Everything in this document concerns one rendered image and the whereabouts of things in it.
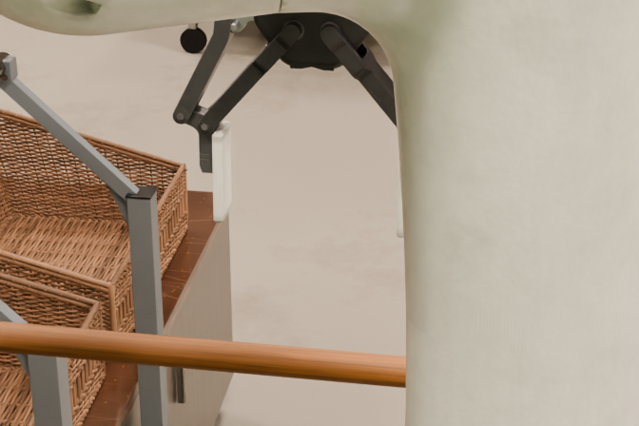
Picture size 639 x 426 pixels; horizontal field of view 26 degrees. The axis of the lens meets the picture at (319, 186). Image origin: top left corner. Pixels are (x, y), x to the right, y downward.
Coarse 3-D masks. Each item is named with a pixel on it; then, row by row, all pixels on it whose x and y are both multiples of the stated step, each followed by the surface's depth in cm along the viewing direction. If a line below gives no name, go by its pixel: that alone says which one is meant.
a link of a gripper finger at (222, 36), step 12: (216, 24) 97; (228, 24) 96; (216, 36) 97; (228, 36) 97; (216, 48) 97; (204, 60) 98; (216, 60) 98; (204, 72) 98; (192, 84) 99; (204, 84) 99; (192, 96) 99; (180, 108) 100; (192, 108) 99; (180, 120) 100
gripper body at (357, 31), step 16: (256, 16) 96; (272, 16) 96; (288, 16) 96; (304, 16) 96; (320, 16) 95; (336, 16) 95; (272, 32) 96; (304, 32) 96; (352, 32) 95; (368, 32) 95; (304, 48) 96; (320, 48) 96; (288, 64) 97; (304, 64) 97; (320, 64) 97; (336, 64) 96
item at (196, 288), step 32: (192, 192) 315; (192, 224) 300; (224, 224) 313; (64, 256) 286; (192, 256) 286; (224, 256) 315; (192, 288) 284; (224, 288) 317; (192, 320) 286; (224, 320) 319; (128, 384) 241; (192, 384) 289; (224, 384) 324; (96, 416) 232; (128, 416) 240; (192, 416) 291
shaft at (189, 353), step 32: (32, 352) 135; (64, 352) 135; (96, 352) 134; (128, 352) 133; (160, 352) 133; (192, 352) 133; (224, 352) 132; (256, 352) 132; (288, 352) 132; (320, 352) 132; (352, 352) 132; (384, 384) 131
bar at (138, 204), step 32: (0, 64) 217; (32, 96) 221; (64, 128) 222; (96, 160) 223; (128, 192) 225; (128, 224) 226; (160, 288) 234; (0, 320) 181; (160, 320) 235; (32, 384) 183; (64, 384) 185; (160, 384) 238; (64, 416) 185; (160, 416) 241
